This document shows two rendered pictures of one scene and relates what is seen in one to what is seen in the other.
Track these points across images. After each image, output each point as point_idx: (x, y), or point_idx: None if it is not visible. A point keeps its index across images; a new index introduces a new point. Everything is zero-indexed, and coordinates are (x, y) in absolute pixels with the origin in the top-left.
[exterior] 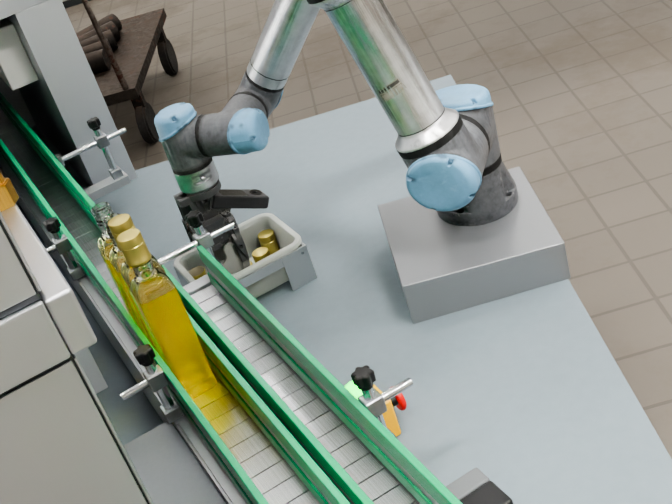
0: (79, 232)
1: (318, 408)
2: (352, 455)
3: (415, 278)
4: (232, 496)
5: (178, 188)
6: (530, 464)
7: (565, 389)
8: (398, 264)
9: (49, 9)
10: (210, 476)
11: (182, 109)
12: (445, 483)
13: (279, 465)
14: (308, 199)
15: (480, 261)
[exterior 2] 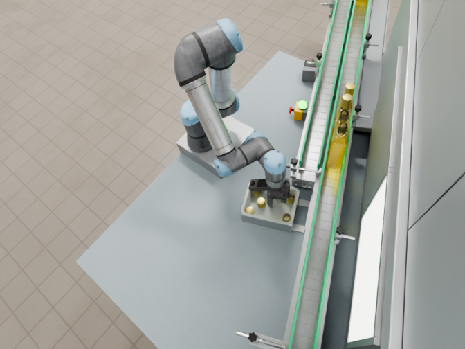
0: (313, 284)
1: (319, 95)
2: (325, 78)
3: (249, 129)
4: (357, 90)
5: (223, 338)
6: (284, 83)
7: (257, 91)
8: (245, 138)
9: None
10: (357, 100)
11: (271, 153)
12: (302, 93)
13: (341, 88)
14: (205, 240)
15: (232, 119)
